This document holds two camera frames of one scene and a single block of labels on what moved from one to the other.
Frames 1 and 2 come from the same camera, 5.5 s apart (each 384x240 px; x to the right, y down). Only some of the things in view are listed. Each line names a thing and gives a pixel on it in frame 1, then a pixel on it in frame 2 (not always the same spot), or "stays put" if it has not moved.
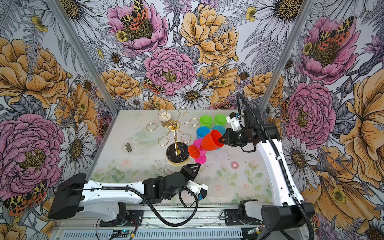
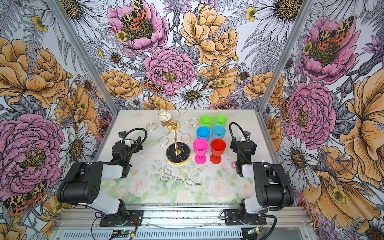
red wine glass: (210, 142) to (218, 147)
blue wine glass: (220, 128) stays put
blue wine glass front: (202, 131) stays put
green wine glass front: (206, 121) stays put
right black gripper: (228, 139) to (236, 144)
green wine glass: (221, 120) stays put
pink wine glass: (202, 158) stays put
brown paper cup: (165, 118) stays put
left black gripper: (190, 171) to (136, 149)
